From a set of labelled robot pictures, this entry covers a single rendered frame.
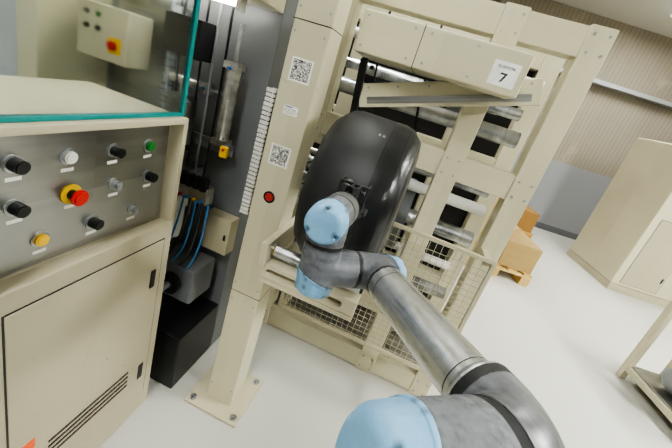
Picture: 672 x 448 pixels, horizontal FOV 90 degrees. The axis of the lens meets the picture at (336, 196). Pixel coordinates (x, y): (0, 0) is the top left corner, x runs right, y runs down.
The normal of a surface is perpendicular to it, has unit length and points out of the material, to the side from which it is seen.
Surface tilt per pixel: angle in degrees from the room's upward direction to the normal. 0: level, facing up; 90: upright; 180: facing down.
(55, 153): 90
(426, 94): 90
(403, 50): 90
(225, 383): 90
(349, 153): 52
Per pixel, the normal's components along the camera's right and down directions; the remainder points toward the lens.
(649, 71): -0.11, 0.30
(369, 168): -0.07, -0.28
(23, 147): 0.92, 0.36
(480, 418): 0.25, -0.95
